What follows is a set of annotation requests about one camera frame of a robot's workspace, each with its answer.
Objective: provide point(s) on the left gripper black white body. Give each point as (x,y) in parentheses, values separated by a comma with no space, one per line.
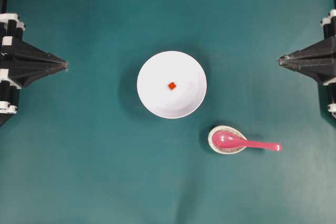
(11,28)

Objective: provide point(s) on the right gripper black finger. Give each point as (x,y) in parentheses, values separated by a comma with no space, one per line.
(319,50)
(320,74)

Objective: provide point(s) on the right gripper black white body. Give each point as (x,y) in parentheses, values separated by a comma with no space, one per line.
(328,25)

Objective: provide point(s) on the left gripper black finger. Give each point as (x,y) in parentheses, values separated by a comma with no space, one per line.
(24,50)
(24,76)

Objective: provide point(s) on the pink plastic spoon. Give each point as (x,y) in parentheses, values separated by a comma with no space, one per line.
(224,139)

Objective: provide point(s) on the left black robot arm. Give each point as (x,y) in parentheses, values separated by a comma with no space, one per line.
(21,63)

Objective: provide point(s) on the small speckled spoon rest dish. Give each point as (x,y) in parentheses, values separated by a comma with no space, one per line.
(225,151)

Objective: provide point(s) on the white round bowl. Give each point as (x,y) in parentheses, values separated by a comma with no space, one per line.
(166,67)

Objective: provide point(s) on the small red block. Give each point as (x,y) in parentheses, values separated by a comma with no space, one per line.
(172,85)

